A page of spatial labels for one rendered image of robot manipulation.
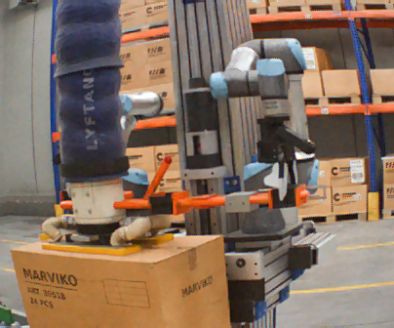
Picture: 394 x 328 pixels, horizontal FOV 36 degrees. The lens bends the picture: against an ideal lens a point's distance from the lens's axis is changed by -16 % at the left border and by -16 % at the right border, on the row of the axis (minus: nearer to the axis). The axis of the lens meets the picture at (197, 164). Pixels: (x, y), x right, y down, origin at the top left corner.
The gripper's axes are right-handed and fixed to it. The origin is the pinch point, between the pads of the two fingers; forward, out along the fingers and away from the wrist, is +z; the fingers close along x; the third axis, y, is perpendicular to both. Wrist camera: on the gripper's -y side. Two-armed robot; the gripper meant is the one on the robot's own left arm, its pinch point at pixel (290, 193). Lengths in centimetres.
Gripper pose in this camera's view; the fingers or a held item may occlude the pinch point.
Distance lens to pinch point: 179.0
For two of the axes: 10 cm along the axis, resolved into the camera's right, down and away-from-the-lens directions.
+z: 0.8, 10.0, 0.4
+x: -4.6, 0.8, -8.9
